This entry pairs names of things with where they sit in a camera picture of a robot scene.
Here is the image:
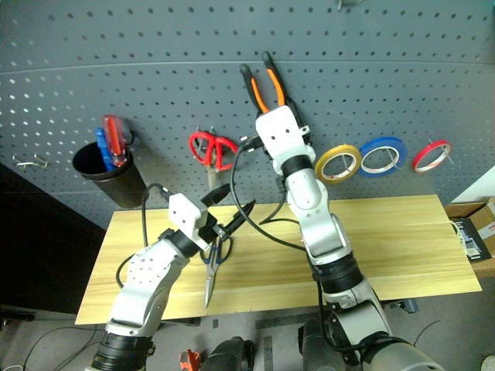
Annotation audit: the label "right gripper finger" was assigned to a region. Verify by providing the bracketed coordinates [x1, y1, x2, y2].
[288, 100, 305, 128]

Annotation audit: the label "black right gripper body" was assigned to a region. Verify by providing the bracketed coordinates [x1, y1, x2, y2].
[238, 123, 312, 155]

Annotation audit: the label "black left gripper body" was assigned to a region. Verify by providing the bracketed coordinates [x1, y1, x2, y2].
[198, 211, 230, 253]

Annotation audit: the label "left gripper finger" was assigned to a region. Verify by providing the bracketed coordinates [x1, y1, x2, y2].
[200, 183, 232, 213]
[222, 199, 256, 237]

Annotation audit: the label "orange and black pliers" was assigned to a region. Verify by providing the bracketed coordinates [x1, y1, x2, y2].
[239, 51, 302, 117]

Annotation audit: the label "yellow tape roll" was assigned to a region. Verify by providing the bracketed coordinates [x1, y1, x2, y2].
[314, 145, 364, 186]

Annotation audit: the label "blue tape roll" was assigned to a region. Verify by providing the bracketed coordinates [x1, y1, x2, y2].
[355, 135, 408, 179]

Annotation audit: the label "grey metal pegboard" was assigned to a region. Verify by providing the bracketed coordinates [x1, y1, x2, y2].
[0, 0, 495, 230]

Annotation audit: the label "red tape roll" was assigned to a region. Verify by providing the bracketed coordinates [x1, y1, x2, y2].
[411, 139, 453, 174]

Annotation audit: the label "black round cup holder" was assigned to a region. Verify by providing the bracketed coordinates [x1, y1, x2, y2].
[72, 141, 148, 209]

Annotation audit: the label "dark rounded shape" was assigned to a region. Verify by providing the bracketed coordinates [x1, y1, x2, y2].
[208, 335, 256, 371]

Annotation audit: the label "orange and black object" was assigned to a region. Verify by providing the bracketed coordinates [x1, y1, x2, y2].
[179, 349, 204, 371]

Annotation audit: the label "black printed packet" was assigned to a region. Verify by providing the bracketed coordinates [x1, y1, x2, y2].
[451, 217, 483, 264]

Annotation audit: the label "brown cardboard box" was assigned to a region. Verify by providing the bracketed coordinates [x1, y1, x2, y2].
[444, 199, 495, 271]

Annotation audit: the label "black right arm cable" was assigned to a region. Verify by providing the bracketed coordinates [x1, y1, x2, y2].
[229, 146, 306, 252]

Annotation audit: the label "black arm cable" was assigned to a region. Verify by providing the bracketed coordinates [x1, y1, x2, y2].
[229, 146, 306, 252]
[114, 183, 173, 289]

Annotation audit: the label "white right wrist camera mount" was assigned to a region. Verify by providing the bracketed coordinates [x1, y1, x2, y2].
[254, 104, 315, 171]

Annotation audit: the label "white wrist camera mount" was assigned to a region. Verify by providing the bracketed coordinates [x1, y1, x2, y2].
[168, 193, 210, 250]
[254, 104, 315, 171]

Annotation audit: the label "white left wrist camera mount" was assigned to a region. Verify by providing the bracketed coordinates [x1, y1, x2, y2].
[168, 193, 210, 250]

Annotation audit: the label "red handled scissors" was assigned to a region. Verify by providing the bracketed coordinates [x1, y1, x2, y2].
[188, 131, 240, 191]

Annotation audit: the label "blue handled scissors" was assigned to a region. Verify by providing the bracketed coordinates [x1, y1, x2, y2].
[200, 235, 236, 309]

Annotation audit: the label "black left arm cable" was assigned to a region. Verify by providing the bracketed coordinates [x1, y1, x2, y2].
[114, 183, 173, 289]

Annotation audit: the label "red handled screwdriver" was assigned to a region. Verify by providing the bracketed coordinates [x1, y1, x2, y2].
[102, 114, 128, 168]

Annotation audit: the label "blue handled screwdriver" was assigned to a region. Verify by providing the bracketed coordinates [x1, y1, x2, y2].
[95, 127, 115, 173]

